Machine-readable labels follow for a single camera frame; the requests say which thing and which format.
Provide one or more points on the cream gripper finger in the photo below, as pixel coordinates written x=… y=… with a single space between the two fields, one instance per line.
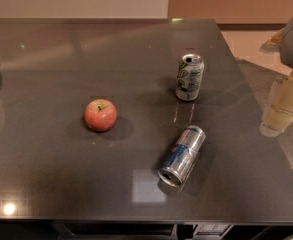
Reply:
x=281 y=96
x=274 y=121

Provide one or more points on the silver blue redbull can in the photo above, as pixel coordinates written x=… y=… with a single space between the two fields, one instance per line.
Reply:
x=182 y=156

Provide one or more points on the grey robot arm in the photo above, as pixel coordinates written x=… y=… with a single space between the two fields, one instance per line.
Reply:
x=286 y=48

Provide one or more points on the green white soda can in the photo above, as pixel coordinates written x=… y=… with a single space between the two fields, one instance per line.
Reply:
x=189 y=77

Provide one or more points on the red apple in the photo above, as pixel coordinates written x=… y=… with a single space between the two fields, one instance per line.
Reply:
x=100 y=115

